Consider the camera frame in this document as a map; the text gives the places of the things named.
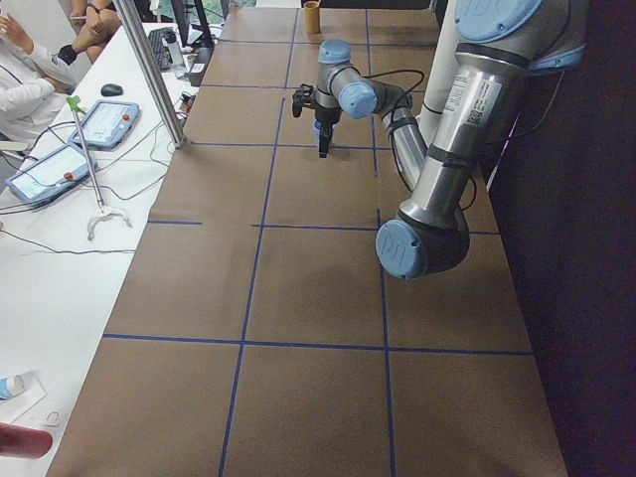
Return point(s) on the blue plastic cup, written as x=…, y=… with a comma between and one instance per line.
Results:
x=316, y=132

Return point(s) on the aluminium frame post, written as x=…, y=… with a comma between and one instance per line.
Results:
x=132, y=24

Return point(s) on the teach pendant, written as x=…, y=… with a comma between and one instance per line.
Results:
x=107, y=122
x=50, y=177

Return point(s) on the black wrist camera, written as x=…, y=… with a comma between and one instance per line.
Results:
x=303, y=98

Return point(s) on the black keyboard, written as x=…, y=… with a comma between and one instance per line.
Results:
x=159, y=50

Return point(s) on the white mounting column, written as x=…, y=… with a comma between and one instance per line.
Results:
x=441, y=77

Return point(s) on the red cylinder bottle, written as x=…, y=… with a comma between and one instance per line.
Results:
x=24, y=442

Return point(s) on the near teach pendant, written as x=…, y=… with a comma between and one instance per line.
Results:
x=50, y=177

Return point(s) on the clear water bottle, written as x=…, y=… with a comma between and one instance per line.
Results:
x=176, y=58

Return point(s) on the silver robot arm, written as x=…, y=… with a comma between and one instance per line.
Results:
x=486, y=51

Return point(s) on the tan bamboo cup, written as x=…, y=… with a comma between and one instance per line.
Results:
x=312, y=17

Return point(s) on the reacher grabber tool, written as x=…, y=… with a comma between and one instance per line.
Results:
x=104, y=211

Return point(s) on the white blue tube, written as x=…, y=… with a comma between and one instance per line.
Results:
x=11, y=387

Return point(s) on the far teach pendant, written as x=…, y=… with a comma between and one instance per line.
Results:
x=107, y=122

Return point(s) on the seated person in white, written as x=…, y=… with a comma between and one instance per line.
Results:
x=34, y=84

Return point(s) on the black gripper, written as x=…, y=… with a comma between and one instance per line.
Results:
x=326, y=117

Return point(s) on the black computer mouse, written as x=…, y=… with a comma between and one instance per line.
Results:
x=111, y=90

